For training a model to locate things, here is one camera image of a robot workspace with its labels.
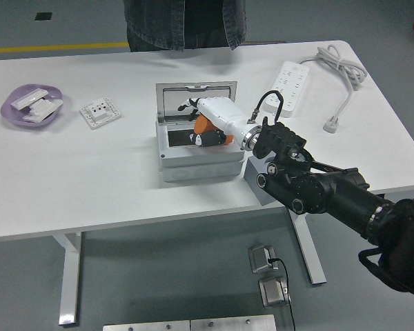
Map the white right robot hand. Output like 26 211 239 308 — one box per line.
177 97 259 150

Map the orange cylinder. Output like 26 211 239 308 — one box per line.
193 115 235 144

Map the grey electrical enclosure box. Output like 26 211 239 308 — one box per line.
155 81 246 183

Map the grey cube with round hole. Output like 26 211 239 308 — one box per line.
243 154 287 207

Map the white power strip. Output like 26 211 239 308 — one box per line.
264 61 311 118

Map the person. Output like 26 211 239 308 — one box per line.
123 0 246 52

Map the white square socket module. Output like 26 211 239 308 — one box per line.
79 97 122 130

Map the white right table leg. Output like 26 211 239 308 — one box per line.
286 203 327 286

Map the white table leg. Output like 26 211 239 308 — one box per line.
51 231 82 327
286 203 327 286

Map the small white plastic part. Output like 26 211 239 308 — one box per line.
22 109 52 123
37 98 63 112

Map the yellow floor tape line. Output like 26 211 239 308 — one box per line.
0 41 130 55

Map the long white plastic bar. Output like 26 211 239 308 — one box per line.
10 88 49 110

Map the purple plate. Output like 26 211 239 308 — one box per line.
0 83 63 130

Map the wide metal plate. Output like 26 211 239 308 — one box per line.
190 314 277 331
102 320 190 331

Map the white left table leg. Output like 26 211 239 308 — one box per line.
51 231 82 327

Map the white power cord with plug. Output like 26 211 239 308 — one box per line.
297 44 368 134

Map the black floor cable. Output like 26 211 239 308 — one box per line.
267 257 297 331

